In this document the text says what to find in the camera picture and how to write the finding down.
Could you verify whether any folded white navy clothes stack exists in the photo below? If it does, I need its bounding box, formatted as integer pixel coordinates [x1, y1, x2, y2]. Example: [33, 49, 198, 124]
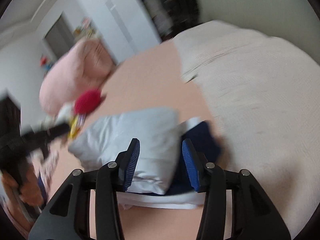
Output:
[117, 117, 222, 209]

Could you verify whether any pink pillow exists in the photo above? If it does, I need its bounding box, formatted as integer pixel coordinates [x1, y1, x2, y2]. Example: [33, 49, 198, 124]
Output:
[39, 38, 116, 116]

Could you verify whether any person's hand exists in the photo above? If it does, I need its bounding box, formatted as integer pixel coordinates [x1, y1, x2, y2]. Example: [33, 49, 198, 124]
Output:
[2, 163, 43, 206]

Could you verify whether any cream knitted blanket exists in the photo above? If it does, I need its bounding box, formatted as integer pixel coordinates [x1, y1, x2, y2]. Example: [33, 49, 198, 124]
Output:
[173, 21, 319, 237]

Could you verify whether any white t-shirt navy trim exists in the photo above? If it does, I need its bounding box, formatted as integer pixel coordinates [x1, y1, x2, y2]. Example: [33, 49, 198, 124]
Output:
[68, 107, 181, 195]

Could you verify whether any red plush toy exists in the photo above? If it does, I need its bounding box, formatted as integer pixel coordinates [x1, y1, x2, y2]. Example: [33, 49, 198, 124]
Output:
[73, 89, 101, 114]

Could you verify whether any yellow snack packet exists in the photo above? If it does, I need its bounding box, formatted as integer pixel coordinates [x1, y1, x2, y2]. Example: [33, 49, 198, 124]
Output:
[67, 114, 86, 140]

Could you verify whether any cream bunny plush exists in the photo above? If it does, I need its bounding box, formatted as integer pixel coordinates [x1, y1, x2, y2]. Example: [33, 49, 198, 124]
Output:
[46, 102, 74, 125]

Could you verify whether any white wardrobe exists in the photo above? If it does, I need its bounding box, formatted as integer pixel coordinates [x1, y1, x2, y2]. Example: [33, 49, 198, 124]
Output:
[77, 0, 161, 63]

